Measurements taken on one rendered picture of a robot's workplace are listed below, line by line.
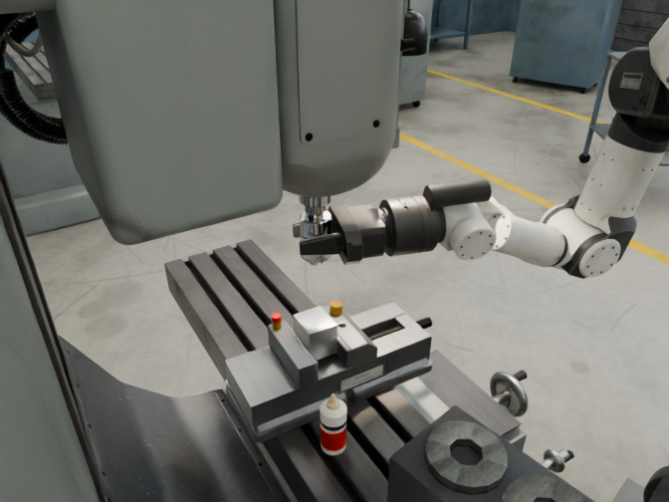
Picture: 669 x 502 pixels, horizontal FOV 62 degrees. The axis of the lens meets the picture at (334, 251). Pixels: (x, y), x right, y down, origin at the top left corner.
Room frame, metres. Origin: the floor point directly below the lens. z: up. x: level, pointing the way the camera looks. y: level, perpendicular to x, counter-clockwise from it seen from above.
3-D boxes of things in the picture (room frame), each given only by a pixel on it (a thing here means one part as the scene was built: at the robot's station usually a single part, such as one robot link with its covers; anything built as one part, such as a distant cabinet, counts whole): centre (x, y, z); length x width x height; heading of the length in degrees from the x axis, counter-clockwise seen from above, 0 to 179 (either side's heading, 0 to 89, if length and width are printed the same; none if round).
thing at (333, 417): (0.59, 0.00, 0.97); 0.04 x 0.04 x 0.11
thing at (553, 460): (0.87, -0.50, 0.50); 0.22 x 0.06 x 0.06; 121
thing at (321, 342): (0.72, 0.03, 1.03); 0.06 x 0.05 x 0.06; 29
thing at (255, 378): (0.74, 0.01, 0.97); 0.35 x 0.15 x 0.11; 119
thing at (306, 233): (0.72, 0.03, 1.22); 0.05 x 0.05 x 0.06
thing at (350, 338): (0.75, -0.02, 1.01); 0.12 x 0.06 x 0.04; 29
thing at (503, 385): (0.98, -0.40, 0.62); 0.16 x 0.12 x 0.12; 121
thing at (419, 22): (0.91, -0.11, 1.48); 0.07 x 0.07 x 0.06
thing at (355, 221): (0.74, -0.06, 1.22); 0.13 x 0.12 x 0.10; 14
